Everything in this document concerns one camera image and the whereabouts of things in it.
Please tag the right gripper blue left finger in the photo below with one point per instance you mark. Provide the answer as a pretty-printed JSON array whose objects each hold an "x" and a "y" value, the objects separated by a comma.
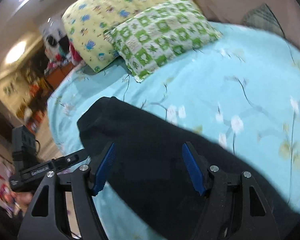
[{"x": 47, "y": 216}]

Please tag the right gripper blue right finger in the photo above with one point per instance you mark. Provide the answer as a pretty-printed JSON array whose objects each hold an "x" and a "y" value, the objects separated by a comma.
[{"x": 234, "y": 205}]

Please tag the black knit pants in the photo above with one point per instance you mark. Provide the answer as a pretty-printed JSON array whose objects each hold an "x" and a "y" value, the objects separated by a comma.
[{"x": 149, "y": 173}]

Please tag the person's left hand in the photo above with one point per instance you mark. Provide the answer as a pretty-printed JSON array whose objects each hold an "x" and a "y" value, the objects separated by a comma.
[{"x": 22, "y": 202}]

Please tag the light blue floral bedsheet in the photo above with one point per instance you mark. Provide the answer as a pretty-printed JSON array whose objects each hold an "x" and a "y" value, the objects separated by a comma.
[{"x": 242, "y": 92}]

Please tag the yellow cartoon print pillow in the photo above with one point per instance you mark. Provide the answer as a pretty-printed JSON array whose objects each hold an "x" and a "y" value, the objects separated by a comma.
[{"x": 86, "y": 21}]

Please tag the green white checkered pillow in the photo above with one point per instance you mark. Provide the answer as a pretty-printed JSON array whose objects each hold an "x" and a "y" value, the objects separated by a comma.
[{"x": 155, "y": 36}]

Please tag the pink plaid-heart duvet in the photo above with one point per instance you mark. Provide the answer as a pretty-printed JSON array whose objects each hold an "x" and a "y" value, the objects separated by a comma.
[{"x": 245, "y": 2}]

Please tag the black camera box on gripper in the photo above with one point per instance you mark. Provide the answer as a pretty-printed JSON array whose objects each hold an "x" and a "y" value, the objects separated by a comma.
[{"x": 23, "y": 149}]

